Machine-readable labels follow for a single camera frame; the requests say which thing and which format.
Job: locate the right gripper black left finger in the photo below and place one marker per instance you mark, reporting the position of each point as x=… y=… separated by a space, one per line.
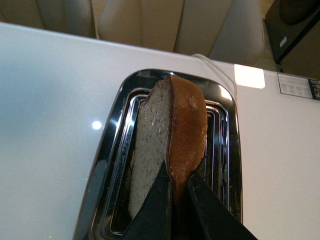
x=153 y=220

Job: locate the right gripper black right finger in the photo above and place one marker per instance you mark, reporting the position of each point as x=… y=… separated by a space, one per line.
x=208 y=218

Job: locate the slice of brown bread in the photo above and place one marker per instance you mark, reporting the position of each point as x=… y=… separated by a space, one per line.
x=172 y=129

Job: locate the white chrome two-slot toaster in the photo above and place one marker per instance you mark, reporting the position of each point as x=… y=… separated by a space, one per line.
x=133 y=149

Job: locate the table label card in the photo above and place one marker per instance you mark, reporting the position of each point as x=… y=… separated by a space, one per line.
x=299 y=86

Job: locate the right beige upholstered chair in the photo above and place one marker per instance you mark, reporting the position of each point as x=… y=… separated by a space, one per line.
x=223 y=30

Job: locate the beige upholstered chair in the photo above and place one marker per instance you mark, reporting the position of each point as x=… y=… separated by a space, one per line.
x=73 y=17
x=223 y=30

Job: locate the left beige upholstered chair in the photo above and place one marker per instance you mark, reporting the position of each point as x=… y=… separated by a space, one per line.
x=73 y=17

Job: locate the dark front-load washing machine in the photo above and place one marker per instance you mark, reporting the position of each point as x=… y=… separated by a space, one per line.
x=287 y=22

